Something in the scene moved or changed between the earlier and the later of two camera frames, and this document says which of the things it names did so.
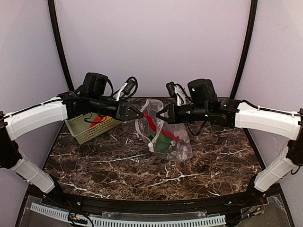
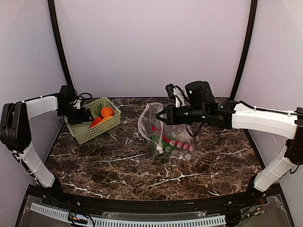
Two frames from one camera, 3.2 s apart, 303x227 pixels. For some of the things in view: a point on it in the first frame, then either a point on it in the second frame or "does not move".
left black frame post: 56,32 does not move
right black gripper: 175,114 does not move
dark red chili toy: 167,133 to 178,144
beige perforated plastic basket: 79,127 does not move
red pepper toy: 96,119 does not move
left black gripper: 120,111 to 83,114
